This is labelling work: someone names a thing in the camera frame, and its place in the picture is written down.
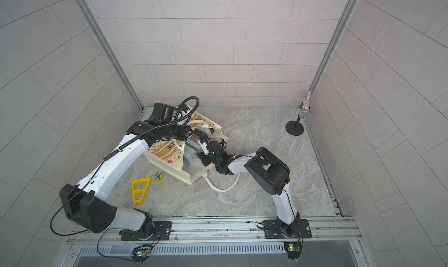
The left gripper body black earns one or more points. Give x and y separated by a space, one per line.
178 132

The yellow triangular plastic tool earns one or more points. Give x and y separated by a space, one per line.
139 189

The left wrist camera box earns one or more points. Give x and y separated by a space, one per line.
163 113

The aluminium mounting rail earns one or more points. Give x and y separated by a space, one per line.
248 229

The glitter microphone on stand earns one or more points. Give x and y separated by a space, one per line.
296 128

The circuit board with wires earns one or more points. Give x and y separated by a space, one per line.
141 253
293 249

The small round yellow sticker toy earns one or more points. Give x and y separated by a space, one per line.
158 176

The white glossy tin pencil case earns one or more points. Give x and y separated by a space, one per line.
191 164

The right circuit board with wires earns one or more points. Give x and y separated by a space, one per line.
293 249

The pink translucent pencil case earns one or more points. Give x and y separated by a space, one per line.
194 138

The left circuit board with wires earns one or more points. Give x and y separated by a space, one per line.
141 253

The floral canvas tote bag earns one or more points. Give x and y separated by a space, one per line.
181 160

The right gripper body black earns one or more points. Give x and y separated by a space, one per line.
210 157

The teal translucent pencil case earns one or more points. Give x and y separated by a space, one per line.
191 149

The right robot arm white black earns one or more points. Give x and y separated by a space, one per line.
269 172

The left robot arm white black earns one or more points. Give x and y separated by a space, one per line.
85 203

